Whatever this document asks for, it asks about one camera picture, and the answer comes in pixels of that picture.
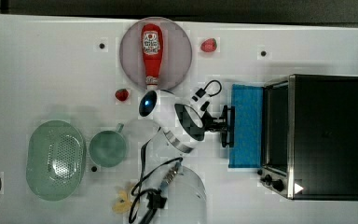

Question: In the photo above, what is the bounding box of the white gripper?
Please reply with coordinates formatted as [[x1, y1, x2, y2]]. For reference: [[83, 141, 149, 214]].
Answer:
[[189, 88, 228, 133]]

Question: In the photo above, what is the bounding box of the blue oven door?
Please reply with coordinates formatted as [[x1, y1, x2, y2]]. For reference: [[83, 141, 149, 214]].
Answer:
[[228, 84, 263, 169]]

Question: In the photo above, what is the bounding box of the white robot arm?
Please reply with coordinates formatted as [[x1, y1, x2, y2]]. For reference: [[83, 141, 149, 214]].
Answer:
[[128, 87, 235, 224]]

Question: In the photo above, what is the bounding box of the black toaster oven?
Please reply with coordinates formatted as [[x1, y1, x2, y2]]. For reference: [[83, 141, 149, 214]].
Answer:
[[257, 74, 358, 201]]

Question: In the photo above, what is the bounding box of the grey round plate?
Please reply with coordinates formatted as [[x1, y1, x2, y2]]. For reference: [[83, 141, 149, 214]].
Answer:
[[119, 18, 192, 89]]

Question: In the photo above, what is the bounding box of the light red strawberry toy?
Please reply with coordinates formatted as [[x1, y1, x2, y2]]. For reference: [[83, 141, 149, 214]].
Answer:
[[200, 38, 217, 52]]

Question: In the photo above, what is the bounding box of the dark red strawberry toy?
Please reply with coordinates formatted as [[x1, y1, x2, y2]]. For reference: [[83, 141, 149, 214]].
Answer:
[[115, 89, 130, 102]]

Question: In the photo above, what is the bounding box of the red ketchup bottle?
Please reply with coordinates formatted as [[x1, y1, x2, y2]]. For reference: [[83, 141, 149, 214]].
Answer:
[[141, 23, 164, 90]]

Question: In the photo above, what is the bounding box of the peeled banana toy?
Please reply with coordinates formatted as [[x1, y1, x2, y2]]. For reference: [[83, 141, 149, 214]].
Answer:
[[112, 183, 134, 214]]

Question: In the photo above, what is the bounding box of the green oval colander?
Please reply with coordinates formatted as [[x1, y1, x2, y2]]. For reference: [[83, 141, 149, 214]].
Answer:
[[26, 120, 87, 202]]

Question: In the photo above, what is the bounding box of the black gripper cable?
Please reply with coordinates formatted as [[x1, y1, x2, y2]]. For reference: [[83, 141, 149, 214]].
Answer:
[[194, 79, 223, 101]]

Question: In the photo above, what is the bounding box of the green cup with handle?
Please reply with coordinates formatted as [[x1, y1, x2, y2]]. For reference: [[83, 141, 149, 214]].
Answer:
[[89, 123, 128, 168]]

